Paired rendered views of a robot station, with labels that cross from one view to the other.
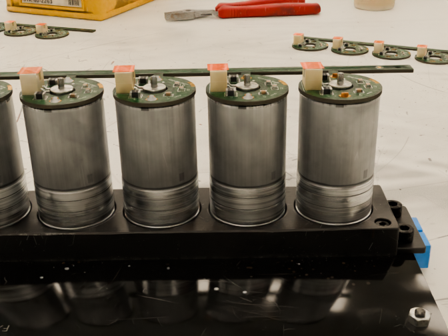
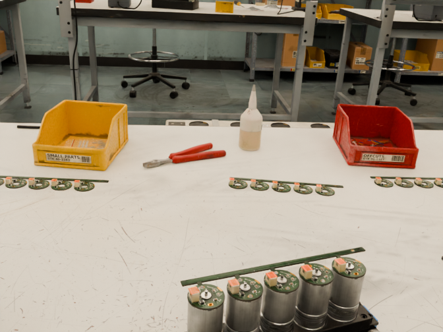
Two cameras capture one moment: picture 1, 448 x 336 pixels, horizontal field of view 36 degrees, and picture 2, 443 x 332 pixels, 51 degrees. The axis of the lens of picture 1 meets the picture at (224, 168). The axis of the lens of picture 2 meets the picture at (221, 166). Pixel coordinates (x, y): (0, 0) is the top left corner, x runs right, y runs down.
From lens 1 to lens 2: 22 cm
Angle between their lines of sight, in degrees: 20
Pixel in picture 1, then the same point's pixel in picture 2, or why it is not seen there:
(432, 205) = not seen: hidden behind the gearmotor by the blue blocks
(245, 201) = (318, 320)
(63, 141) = (252, 312)
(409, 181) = not seen: hidden behind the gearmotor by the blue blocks
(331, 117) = (352, 283)
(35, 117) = (242, 304)
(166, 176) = (289, 317)
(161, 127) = (291, 298)
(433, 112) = (324, 230)
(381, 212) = (360, 310)
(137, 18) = (124, 166)
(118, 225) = not seen: outside the picture
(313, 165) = (341, 300)
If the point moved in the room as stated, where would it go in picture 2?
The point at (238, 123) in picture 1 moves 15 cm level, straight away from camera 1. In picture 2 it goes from (320, 291) to (241, 195)
